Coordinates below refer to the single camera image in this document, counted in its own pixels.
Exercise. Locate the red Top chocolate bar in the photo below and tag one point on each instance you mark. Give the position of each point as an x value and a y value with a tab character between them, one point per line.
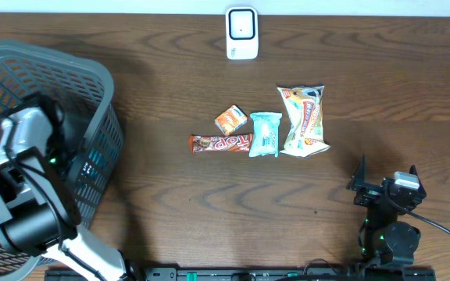
232	143

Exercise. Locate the small orange snack packet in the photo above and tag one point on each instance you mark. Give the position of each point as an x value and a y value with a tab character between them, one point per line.
231	120

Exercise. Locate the white barcode scanner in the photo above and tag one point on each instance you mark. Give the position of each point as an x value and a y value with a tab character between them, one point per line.
242	33

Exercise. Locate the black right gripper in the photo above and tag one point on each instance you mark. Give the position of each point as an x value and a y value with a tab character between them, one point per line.
369	192

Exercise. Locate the light teal snack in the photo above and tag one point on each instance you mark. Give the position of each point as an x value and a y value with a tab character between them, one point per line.
265	134

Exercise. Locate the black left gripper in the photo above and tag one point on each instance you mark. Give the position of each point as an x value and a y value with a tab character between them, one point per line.
58	166

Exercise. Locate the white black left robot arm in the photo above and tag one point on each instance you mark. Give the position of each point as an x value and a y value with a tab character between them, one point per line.
38	214

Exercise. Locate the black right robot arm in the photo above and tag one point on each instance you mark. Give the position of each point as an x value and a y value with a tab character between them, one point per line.
387	242

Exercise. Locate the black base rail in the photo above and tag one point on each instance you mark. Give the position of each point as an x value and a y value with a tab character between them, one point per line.
314	273

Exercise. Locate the cream snack bag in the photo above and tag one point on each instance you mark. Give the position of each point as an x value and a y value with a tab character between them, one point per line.
304	108

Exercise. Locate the grey plastic mesh basket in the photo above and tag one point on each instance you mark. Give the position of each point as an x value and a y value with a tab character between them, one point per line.
80	86

